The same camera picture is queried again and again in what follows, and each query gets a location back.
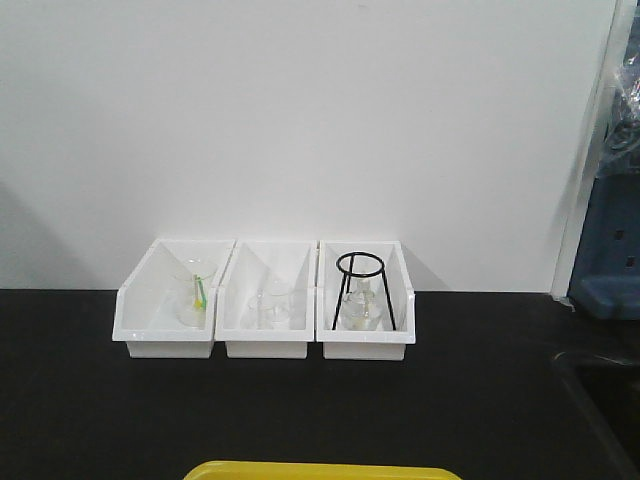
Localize yellow plastic tray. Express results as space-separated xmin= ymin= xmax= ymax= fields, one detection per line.
xmin=185 ymin=460 xmax=459 ymax=479

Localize right white storage bin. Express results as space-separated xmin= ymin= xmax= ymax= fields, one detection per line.
xmin=315 ymin=240 xmax=416 ymax=361

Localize white storage bin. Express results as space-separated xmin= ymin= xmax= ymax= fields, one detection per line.
xmin=214 ymin=240 xmax=318 ymax=360
xmin=112 ymin=238 xmax=236 ymax=359
xmin=315 ymin=240 xmax=416 ymax=361

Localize clear glass flask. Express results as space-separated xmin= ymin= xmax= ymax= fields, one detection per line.
xmin=339 ymin=278 xmax=382 ymax=331

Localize clear glass beakers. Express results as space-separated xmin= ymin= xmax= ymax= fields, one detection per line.
xmin=242 ymin=276 xmax=306 ymax=331

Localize middle white storage bin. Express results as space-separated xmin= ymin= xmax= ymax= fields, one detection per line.
xmin=214 ymin=240 xmax=318 ymax=360

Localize glass flask with green stirrers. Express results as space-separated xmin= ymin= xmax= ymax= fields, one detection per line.
xmin=172 ymin=257 xmax=217 ymax=329

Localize left white storage bin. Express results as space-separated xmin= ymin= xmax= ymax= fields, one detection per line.
xmin=112 ymin=238 xmax=236 ymax=359

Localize grey pegboard drying rack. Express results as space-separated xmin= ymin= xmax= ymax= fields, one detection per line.
xmin=568 ymin=10 xmax=639 ymax=321

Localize plastic bag of pegs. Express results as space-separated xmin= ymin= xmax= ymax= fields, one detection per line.
xmin=597 ymin=52 xmax=639 ymax=177

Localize black lab sink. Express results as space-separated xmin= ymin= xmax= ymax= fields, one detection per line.
xmin=552 ymin=352 xmax=639 ymax=479

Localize black wire tripod stand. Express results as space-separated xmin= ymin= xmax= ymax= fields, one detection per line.
xmin=331 ymin=251 xmax=398 ymax=332

